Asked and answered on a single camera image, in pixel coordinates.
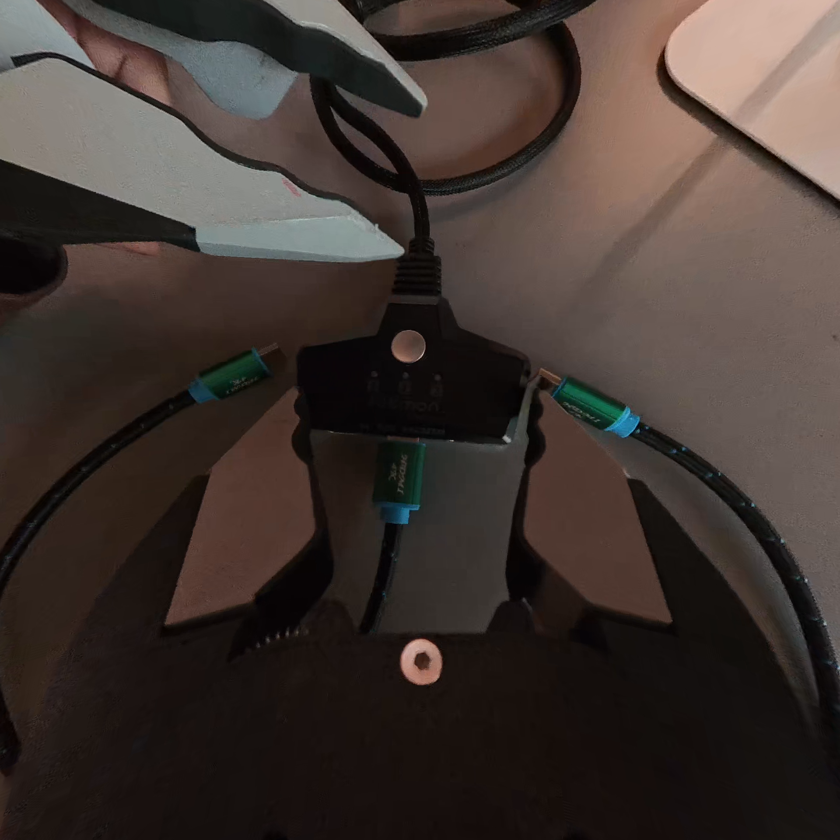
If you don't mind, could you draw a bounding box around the pale monitor stand base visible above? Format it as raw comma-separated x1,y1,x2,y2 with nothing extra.
663,0,840,201

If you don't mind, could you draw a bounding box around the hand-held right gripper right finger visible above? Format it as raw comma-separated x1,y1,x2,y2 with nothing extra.
507,392,675,626

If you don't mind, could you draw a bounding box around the black braided switch cable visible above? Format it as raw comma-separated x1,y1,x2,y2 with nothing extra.
308,0,584,299

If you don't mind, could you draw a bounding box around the hdmi switch box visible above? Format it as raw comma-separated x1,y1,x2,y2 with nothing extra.
294,295,534,450

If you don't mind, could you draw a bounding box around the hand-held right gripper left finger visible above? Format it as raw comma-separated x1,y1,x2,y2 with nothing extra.
163,390,334,626

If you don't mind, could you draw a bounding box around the green plug hdmi cable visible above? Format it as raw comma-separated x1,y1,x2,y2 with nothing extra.
537,369,831,706
0,344,287,775
357,438,429,634

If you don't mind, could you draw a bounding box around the person's left hand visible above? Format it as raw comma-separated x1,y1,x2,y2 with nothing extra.
71,12,179,111

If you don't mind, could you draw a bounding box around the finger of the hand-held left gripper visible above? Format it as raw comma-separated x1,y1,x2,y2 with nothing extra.
62,0,429,120
0,0,406,265

